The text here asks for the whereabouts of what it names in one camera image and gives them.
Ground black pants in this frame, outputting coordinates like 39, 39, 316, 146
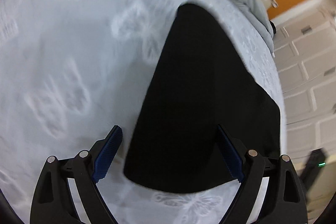
123, 3, 280, 193

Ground white wardrobe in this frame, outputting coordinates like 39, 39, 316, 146
274, 7, 335, 223

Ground butterfly print bed sheet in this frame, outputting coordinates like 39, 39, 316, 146
1, 0, 284, 223

